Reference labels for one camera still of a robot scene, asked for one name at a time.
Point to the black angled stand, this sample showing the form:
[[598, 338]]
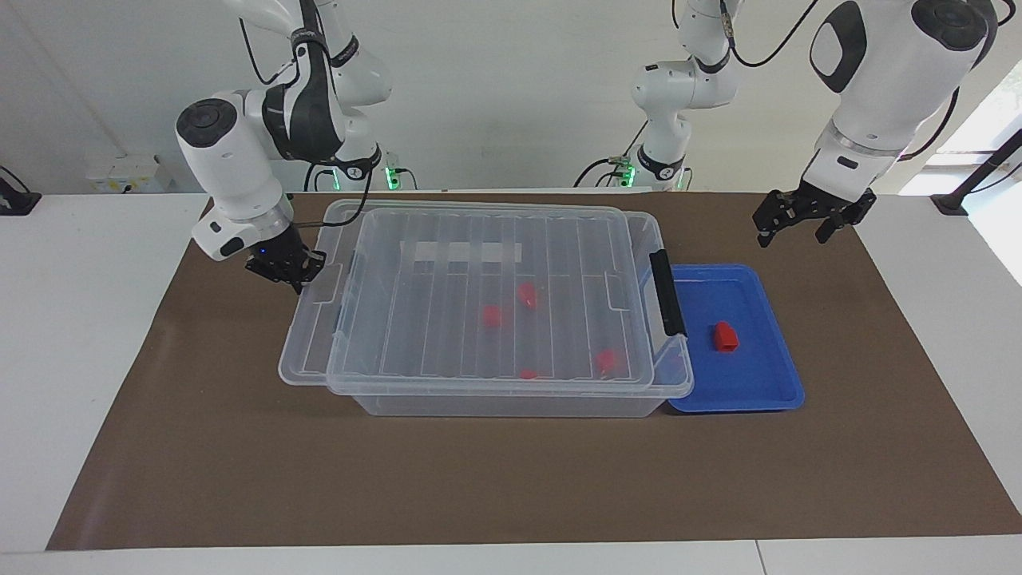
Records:
[[978, 172]]

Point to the clear plastic box lid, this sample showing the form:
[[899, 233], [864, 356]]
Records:
[[311, 351]]

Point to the red block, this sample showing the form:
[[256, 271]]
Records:
[[726, 337], [607, 361], [528, 373], [527, 295], [493, 316]]

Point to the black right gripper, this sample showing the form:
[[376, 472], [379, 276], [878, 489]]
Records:
[[283, 259]]

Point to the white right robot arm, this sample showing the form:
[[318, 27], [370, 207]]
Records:
[[231, 176]]

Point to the clear plastic storage box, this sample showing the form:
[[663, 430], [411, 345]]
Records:
[[511, 403]]

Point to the green lit base box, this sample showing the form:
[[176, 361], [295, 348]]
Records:
[[392, 177], [625, 172]]

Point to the blue plastic tray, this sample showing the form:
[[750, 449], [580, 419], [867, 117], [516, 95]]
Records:
[[758, 375]]

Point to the white power strip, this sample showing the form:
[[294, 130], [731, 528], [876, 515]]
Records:
[[128, 176]]

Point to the brown table mat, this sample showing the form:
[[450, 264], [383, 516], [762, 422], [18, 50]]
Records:
[[479, 479]]

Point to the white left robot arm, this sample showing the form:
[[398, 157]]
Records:
[[886, 80]]

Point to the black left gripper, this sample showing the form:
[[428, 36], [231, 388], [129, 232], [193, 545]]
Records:
[[822, 204]]

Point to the black desk clamp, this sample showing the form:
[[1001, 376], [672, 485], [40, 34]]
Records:
[[16, 200]]

